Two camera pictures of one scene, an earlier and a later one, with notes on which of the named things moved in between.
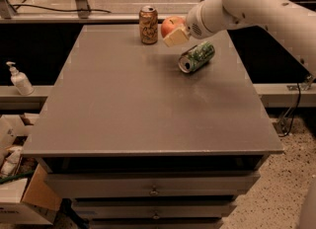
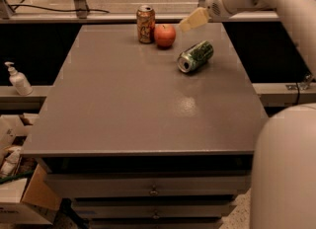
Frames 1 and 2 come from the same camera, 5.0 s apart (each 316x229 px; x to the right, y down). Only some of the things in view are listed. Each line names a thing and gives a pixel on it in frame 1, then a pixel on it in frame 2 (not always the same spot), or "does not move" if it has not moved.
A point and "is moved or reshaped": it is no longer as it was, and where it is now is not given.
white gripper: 195,26 -> 214,7
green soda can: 196,56 does not move
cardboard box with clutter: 27,193 does not move
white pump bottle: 21,81 does not move
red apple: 170,24 is moved or reshaped
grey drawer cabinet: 132,142 does not move
